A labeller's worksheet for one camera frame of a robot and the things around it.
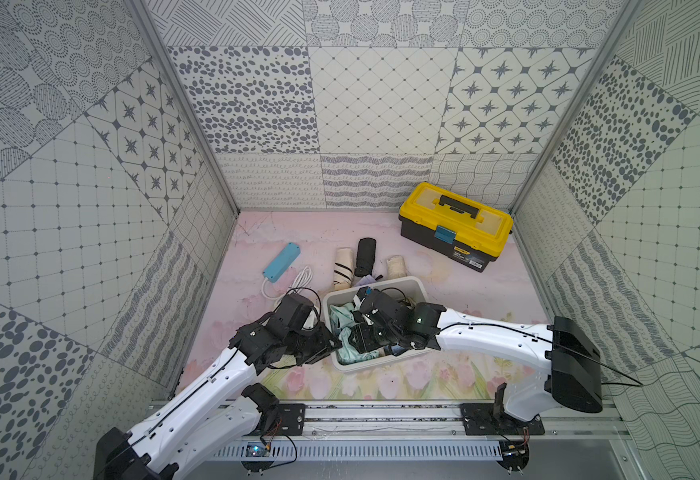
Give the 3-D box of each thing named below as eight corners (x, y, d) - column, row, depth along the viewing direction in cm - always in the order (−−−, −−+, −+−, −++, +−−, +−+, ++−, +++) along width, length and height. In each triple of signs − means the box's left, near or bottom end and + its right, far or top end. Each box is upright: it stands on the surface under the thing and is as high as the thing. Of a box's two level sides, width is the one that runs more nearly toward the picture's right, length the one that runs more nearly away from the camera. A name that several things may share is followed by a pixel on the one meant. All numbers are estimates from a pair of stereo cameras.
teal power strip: (263, 277, 103) (260, 273, 101) (289, 245, 112) (288, 241, 110) (276, 284, 101) (274, 279, 99) (302, 251, 111) (301, 246, 108)
